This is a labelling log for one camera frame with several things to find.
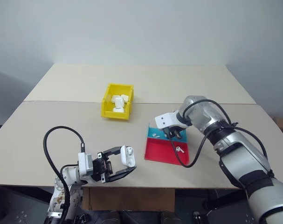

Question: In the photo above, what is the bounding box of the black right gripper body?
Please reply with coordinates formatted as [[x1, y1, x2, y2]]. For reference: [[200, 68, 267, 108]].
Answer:
[[164, 123, 188, 133]]

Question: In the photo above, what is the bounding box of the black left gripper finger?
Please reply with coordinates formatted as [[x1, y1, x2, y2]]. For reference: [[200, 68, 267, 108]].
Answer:
[[105, 165, 138, 184], [103, 146, 123, 158]]

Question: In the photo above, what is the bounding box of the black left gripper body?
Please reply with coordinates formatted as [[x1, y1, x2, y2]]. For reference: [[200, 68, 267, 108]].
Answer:
[[92, 151, 114, 184]]

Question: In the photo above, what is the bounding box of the yellow plastic bin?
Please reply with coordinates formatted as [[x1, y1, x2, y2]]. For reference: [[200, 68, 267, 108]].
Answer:
[[101, 83, 135, 121]]

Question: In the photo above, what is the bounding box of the teal plastic tray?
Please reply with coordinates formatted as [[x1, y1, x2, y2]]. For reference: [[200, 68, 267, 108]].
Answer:
[[145, 123, 189, 143]]

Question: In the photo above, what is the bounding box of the red plastic tray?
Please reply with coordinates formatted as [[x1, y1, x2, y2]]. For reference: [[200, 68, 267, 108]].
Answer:
[[144, 137, 191, 166]]

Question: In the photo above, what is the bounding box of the dark rounded shape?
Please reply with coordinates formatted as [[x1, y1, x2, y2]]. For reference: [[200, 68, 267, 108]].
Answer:
[[160, 210, 183, 224]]

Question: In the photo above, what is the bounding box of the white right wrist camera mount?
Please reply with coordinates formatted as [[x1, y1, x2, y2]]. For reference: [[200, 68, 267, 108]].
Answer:
[[154, 112, 179, 130]]

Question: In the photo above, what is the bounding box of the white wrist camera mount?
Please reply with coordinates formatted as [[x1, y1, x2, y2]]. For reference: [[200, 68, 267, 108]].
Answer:
[[77, 152, 94, 182], [154, 112, 179, 130]]

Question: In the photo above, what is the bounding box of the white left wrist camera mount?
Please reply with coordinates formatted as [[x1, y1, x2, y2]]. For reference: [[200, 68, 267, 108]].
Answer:
[[77, 152, 94, 182]]

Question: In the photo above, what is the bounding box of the brown wooden table frame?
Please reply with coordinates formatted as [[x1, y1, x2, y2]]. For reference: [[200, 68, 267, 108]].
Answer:
[[82, 186, 176, 212]]

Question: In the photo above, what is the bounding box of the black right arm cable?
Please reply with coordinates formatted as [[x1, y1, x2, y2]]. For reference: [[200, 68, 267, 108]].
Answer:
[[164, 99, 275, 178]]

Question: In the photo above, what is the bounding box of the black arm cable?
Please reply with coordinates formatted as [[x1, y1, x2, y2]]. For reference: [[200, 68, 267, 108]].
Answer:
[[43, 126, 86, 224], [164, 99, 275, 178]]

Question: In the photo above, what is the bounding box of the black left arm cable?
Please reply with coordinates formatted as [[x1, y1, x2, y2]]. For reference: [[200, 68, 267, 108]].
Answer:
[[43, 126, 86, 224]]

